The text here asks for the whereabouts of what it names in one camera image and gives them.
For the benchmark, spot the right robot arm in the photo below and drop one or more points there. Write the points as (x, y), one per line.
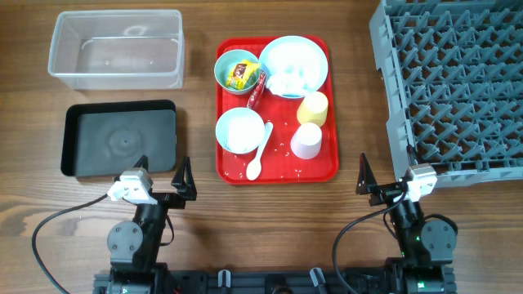
(424, 240)

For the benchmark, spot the white plastic spoon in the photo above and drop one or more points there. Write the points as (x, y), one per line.
(254, 168)

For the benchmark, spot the light blue bowl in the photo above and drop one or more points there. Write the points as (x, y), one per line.
(224, 121)

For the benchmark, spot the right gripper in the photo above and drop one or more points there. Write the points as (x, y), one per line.
(384, 193)

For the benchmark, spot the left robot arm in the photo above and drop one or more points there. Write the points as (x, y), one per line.
(134, 245)

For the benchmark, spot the clear plastic bin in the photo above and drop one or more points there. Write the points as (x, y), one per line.
(118, 49)

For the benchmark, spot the white plastic cup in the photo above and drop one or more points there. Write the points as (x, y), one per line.
(306, 141)

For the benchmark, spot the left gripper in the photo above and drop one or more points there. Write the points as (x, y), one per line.
(184, 192)

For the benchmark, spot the black plastic tray bin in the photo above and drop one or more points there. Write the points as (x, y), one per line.
(105, 139)

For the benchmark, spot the white rice pile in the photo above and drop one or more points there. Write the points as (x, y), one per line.
(244, 134)

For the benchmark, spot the yellow plastic cup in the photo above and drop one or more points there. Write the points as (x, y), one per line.
(313, 109)

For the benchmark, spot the green bowl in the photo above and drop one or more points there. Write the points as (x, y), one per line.
(228, 60)

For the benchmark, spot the yellow snack wrapper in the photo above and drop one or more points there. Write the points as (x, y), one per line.
(242, 75)

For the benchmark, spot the light blue plate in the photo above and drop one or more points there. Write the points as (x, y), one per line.
(299, 51)

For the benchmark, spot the red serving tray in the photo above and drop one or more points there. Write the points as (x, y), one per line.
(278, 163)

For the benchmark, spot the red snack wrapper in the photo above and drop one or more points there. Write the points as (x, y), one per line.
(258, 90)

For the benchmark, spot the white tissue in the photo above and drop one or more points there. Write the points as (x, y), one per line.
(288, 82)

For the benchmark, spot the grey dishwasher rack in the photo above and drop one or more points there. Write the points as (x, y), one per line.
(453, 77)

